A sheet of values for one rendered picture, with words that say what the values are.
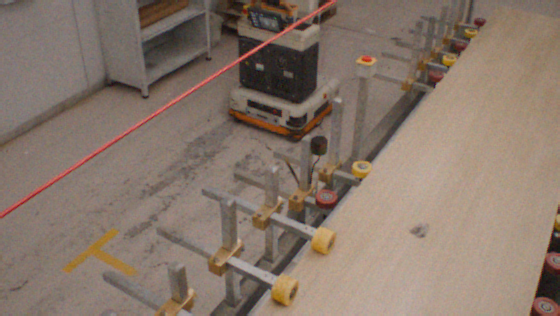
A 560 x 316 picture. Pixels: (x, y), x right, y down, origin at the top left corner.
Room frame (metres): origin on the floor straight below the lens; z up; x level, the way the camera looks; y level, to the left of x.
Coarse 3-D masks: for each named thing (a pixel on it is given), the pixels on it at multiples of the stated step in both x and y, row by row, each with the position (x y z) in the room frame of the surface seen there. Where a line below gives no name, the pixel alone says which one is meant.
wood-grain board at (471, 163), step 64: (512, 64) 2.83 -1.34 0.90; (448, 128) 2.11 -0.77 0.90; (512, 128) 2.12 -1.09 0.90; (384, 192) 1.63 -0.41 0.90; (448, 192) 1.64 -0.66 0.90; (512, 192) 1.64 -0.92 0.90; (320, 256) 1.29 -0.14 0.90; (384, 256) 1.29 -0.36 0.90; (448, 256) 1.29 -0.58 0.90; (512, 256) 1.29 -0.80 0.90
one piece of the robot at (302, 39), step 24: (264, 0) 3.53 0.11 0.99; (240, 24) 3.61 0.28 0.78; (288, 24) 3.44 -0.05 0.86; (312, 24) 3.56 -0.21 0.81; (240, 48) 3.62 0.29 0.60; (264, 48) 3.51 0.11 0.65; (288, 48) 3.43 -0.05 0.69; (312, 48) 3.47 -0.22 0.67; (240, 72) 3.62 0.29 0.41; (264, 72) 3.51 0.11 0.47; (288, 72) 3.41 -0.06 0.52; (312, 72) 3.48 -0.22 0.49; (288, 96) 3.41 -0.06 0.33
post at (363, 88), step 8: (360, 80) 2.12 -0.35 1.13; (368, 80) 2.12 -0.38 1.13; (360, 88) 2.12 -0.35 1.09; (368, 88) 2.13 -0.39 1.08; (360, 96) 2.11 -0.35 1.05; (360, 104) 2.11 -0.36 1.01; (360, 112) 2.11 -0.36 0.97; (360, 120) 2.11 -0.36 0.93; (360, 128) 2.11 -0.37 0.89; (360, 136) 2.11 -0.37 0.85; (360, 144) 2.12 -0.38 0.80; (352, 152) 2.12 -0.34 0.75; (360, 152) 2.13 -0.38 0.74; (352, 160) 2.11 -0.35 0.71
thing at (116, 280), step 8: (104, 272) 1.14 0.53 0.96; (112, 272) 1.14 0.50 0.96; (104, 280) 1.13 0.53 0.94; (112, 280) 1.11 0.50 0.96; (120, 280) 1.11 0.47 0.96; (128, 280) 1.11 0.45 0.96; (120, 288) 1.09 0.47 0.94; (128, 288) 1.08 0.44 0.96; (136, 288) 1.08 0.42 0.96; (144, 288) 1.08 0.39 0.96; (136, 296) 1.06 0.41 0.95; (144, 296) 1.05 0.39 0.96; (152, 296) 1.05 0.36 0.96; (152, 304) 1.03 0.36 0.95; (160, 304) 1.02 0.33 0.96; (184, 312) 1.00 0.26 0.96
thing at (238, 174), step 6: (234, 174) 1.79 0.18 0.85; (240, 174) 1.78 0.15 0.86; (246, 174) 1.78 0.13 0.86; (240, 180) 1.78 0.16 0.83; (246, 180) 1.76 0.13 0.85; (252, 180) 1.75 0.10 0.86; (258, 180) 1.75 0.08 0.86; (264, 180) 1.75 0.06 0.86; (258, 186) 1.73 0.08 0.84; (264, 186) 1.72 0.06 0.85; (282, 186) 1.71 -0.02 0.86; (282, 192) 1.68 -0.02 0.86; (288, 192) 1.67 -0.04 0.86; (288, 198) 1.66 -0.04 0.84; (306, 198) 1.64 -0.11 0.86; (312, 198) 1.64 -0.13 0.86; (306, 204) 1.62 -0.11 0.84; (312, 204) 1.61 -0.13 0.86; (318, 210) 1.59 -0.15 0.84; (324, 210) 1.58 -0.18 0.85; (330, 210) 1.59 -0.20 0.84
